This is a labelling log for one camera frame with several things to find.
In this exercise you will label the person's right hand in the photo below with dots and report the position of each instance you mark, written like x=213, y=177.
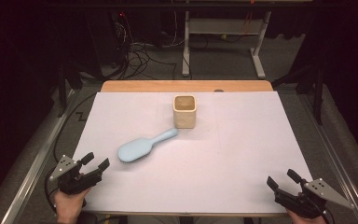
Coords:
x=307, y=221

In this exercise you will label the beige square cup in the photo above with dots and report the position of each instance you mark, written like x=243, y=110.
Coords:
x=185, y=119

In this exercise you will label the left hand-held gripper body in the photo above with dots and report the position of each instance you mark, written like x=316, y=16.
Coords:
x=74, y=182

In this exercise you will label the dark computer case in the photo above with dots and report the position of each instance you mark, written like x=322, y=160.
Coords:
x=105, y=40

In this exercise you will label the person's left hand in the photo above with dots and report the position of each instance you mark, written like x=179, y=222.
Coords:
x=70, y=208

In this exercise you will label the white metal stand frame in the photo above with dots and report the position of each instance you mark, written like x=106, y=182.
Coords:
x=186, y=46

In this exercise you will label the white table cover sheet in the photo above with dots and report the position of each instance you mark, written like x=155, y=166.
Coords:
x=199, y=174

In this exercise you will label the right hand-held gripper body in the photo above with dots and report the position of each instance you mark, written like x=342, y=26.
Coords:
x=307, y=203

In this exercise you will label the light blue hairbrush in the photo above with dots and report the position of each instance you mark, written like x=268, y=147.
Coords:
x=136, y=149

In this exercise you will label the small yellow ball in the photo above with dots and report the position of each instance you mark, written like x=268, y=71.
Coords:
x=223, y=36

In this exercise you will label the black metal stand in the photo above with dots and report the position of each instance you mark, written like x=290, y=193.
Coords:
x=62, y=90
x=318, y=93

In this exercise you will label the dark round table grommet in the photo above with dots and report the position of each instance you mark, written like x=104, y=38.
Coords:
x=218, y=90

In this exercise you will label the aluminium floor rail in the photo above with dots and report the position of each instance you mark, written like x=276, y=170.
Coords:
x=34, y=168
x=341, y=171

